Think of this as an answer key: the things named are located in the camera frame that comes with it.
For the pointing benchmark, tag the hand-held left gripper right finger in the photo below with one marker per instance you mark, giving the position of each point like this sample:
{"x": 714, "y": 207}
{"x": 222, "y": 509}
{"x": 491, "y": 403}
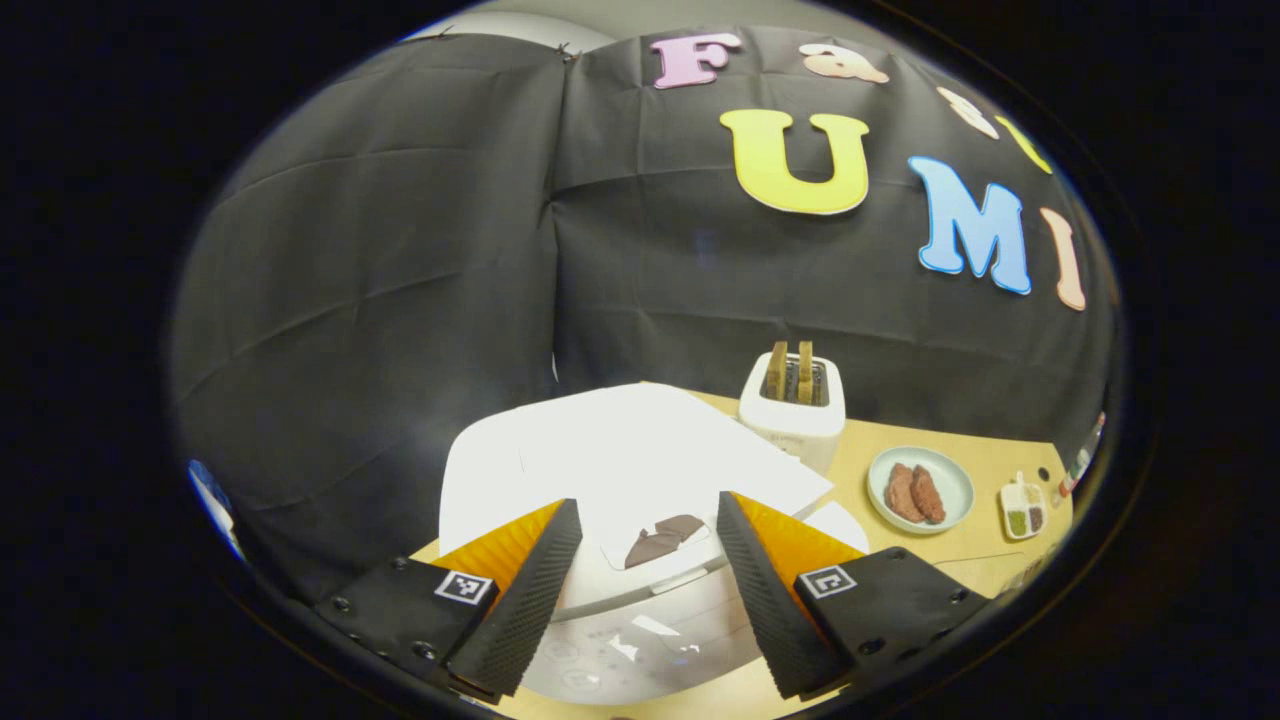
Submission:
{"x": 770, "y": 610}

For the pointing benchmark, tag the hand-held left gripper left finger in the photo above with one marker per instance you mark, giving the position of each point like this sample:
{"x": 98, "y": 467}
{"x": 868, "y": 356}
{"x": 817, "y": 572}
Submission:
{"x": 525, "y": 610}

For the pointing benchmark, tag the white rice cooker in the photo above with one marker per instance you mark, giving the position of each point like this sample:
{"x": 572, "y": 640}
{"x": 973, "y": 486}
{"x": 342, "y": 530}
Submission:
{"x": 630, "y": 450}

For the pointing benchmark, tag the reddish brown meat slice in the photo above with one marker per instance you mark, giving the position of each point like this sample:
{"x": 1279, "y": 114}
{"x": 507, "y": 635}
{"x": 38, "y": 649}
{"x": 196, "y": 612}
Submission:
{"x": 900, "y": 492}
{"x": 930, "y": 496}

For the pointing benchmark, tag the white toaster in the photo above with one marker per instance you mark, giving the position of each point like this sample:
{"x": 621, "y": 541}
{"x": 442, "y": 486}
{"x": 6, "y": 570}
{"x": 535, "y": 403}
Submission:
{"x": 790, "y": 430}

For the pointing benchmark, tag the pale green plate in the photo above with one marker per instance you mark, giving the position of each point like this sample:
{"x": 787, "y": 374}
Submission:
{"x": 955, "y": 490}

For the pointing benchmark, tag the brown bread slice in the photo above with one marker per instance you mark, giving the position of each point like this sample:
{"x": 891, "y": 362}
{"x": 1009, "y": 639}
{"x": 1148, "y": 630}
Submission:
{"x": 805, "y": 373}
{"x": 777, "y": 372}

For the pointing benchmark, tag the white divided bean dish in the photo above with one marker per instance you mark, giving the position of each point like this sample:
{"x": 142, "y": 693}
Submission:
{"x": 1023, "y": 510}

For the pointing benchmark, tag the blue and white object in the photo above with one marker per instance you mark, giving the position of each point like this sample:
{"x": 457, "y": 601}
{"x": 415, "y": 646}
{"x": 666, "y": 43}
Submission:
{"x": 212, "y": 505}

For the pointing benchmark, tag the clear plastic water bottle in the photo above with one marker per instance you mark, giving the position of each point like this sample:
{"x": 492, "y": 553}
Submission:
{"x": 1082, "y": 462}

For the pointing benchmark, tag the black backdrop cloth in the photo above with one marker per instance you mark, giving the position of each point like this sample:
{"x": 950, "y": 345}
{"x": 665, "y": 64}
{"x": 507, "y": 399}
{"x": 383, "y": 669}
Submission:
{"x": 380, "y": 250}

